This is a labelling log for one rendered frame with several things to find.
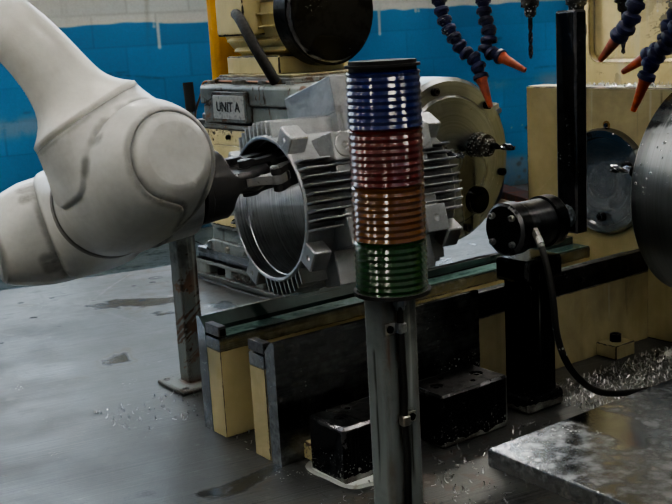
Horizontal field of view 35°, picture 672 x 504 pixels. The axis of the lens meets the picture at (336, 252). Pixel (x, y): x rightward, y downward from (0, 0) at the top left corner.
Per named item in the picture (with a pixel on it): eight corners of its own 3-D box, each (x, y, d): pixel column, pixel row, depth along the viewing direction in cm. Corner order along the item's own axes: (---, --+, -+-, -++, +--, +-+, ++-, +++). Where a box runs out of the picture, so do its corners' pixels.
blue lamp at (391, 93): (390, 122, 88) (387, 67, 87) (438, 125, 83) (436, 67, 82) (332, 129, 85) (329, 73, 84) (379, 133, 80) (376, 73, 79)
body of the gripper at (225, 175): (201, 158, 104) (278, 138, 109) (160, 153, 111) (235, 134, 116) (214, 231, 106) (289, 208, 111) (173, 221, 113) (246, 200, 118)
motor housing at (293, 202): (383, 275, 133) (352, 128, 134) (479, 255, 117) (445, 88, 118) (244, 303, 122) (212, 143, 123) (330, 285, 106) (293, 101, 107)
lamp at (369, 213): (394, 228, 90) (392, 176, 89) (442, 236, 85) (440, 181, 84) (338, 239, 87) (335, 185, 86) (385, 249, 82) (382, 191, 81)
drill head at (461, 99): (381, 209, 194) (374, 71, 189) (529, 233, 165) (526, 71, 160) (267, 230, 179) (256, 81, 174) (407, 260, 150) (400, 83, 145)
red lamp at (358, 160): (392, 176, 89) (390, 122, 88) (440, 181, 84) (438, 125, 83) (335, 185, 86) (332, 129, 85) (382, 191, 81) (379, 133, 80)
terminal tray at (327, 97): (377, 149, 130) (365, 93, 130) (429, 129, 121) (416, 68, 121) (294, 159, 124) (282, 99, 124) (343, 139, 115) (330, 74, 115)
